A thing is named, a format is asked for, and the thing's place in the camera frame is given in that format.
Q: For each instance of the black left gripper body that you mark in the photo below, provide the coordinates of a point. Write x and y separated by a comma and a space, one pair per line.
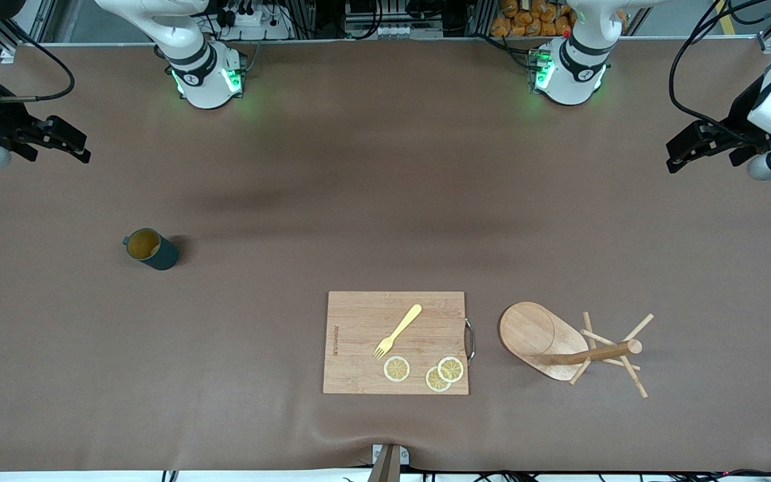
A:
738, 121

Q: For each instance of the dark green ribbed cup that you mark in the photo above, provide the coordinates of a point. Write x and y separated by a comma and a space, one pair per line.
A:
161, 254

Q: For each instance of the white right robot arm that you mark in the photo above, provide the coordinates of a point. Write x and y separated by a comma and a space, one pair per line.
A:
205, 73

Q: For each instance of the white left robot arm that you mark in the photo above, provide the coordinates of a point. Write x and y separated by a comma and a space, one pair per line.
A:
569, 73

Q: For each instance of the wooden cup rack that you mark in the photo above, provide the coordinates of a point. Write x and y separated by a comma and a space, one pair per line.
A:
526, 331

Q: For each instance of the pile of orange items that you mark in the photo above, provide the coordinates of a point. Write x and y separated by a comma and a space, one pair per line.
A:
526, 23

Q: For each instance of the white power strip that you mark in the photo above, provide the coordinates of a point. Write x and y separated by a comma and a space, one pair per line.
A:
251, 20

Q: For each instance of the brown table mat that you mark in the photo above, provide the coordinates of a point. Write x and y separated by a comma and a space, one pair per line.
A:
158, 368

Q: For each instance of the lemon slice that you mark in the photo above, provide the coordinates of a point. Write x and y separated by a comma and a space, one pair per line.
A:
451, 369
434, 383
397, 369

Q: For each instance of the yellow plastic fork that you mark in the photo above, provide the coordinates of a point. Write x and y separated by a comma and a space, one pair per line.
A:
399, 329

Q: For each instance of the bamboo cutting board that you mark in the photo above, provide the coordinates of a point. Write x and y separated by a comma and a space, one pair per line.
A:
359, 335

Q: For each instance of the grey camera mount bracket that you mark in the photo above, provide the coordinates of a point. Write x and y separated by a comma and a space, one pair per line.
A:
387, 465

